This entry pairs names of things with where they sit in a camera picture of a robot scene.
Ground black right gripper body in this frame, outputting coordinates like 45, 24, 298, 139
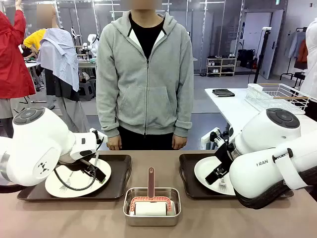
213, 143, 235, 178

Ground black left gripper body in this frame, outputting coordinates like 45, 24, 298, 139
79, 158, 100, 177

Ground white round plate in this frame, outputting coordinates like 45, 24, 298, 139
45, 158, 111, 198
194, 156, 238, 196

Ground dark brown serving tray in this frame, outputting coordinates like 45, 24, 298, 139
178, 153, 295, 200
17, 155, 132, 201

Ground pink handled lint roller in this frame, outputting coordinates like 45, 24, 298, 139
130, 167, 176, 217

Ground black cloth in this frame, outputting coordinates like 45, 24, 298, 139
212, 88, 235, 97

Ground person right forearm grey sleeve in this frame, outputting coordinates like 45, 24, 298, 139
98, 84, 122, 138

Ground person left forearm grey sleeve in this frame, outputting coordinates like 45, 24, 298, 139
173, 84, 194, 138

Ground person right hand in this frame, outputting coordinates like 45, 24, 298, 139
107, 135, 122, 151

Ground person left hand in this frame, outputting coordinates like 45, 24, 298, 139
172, 136, 187, 150

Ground silver fork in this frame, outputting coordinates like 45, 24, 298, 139
217, 178, 229, 191
59, 171, 75, 193

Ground silver table knife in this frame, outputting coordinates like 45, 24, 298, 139
93, 151, 100, 179

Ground white side table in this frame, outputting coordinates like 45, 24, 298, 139
205, 87, 317, 149

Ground light grey mannequin trousers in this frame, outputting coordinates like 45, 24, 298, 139
46, 95, 90, 133

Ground steel rectangular container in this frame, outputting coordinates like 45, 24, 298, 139
123, 187, 182, 227

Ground grey plastic step stool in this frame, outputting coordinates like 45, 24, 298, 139
78, 81, 96, 101

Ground dark grey mannequin top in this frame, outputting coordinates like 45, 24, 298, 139
44, 68, 80, 102

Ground dark grey mannequin trousers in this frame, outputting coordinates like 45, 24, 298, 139
0, 116, 14, 138

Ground white shoe rack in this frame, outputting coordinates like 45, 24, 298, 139
206, 57, 237, 77

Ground beige skirt with black lines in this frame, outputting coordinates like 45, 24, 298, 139
0, 95, 33, 119

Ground person in grey hoodie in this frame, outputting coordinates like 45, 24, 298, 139
96, 0, 194, 151

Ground black bags pile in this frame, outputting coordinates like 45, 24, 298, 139
237, 49, 258, 69

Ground black clothes rack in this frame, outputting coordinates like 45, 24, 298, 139
279, 26, 309, 80

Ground striped light blue shirt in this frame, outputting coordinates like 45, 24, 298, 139
37, 28, 80, 92

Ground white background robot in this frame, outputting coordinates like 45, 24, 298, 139
86, 33, 100, 57

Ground red jacket on mannequin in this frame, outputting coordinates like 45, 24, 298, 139
0, 0, 37, 99

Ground orange hanging jacket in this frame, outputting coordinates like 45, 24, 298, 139
296, 39, 309, 64

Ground white door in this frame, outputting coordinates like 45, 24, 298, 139
241, 9, 284, 80

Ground light blue hanging shirt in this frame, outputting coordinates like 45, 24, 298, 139
284, 31, 307, 59

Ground black tripod with white top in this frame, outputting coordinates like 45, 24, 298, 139
253, 26, 272, 84

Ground person in yellow top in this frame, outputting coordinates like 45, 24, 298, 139
23, 28, 47, 53

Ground skin tone mannequin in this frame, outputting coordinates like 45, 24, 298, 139
37, 3, 61, 30

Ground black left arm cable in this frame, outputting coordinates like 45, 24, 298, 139
53, 138, 105, 191

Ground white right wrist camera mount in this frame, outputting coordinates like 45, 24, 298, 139
202, 127, 223, 147

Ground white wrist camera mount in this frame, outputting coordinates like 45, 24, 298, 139
202, 127, 223, 147
89, 128, 108, 144

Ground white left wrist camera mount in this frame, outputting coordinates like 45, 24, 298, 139
89, 128, 108, 144

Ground black right arm cable sleeve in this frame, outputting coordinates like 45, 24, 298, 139
235, 179, 295, 210

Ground white wire dish rack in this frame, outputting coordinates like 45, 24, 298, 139
245, 83, 310, 115

